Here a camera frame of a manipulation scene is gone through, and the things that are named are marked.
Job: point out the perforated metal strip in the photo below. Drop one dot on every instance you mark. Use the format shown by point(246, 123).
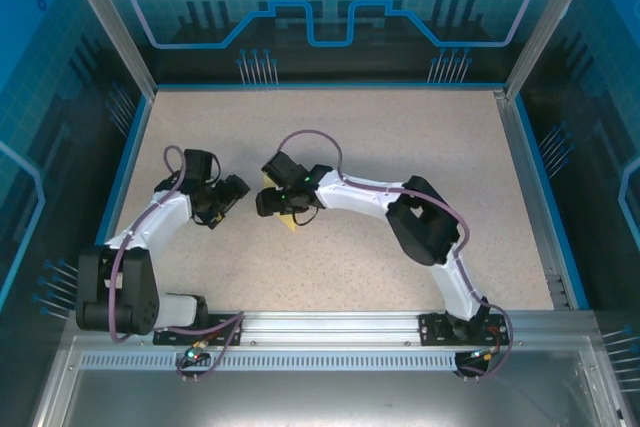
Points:
point(325, 361)

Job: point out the aluminium frame post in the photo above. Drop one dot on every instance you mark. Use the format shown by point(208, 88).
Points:
point(547, 22)
point(111, 22)

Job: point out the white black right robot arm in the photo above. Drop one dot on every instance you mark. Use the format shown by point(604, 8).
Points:
point(350, 194)

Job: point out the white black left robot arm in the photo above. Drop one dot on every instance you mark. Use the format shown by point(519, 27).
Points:
point(165, 212)

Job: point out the grey metal tray cover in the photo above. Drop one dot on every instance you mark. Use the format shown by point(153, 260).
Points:
point(320, 402)

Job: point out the aluminium side rail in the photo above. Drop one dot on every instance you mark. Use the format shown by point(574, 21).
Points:
point(531, 197)

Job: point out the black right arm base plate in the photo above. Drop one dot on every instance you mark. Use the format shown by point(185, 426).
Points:
point(432, 332)

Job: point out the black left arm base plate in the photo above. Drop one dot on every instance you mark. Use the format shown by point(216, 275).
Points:
point(170, 337)

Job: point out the aluminium mounting rail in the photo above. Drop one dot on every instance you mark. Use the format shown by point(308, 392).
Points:
point(330, 329)

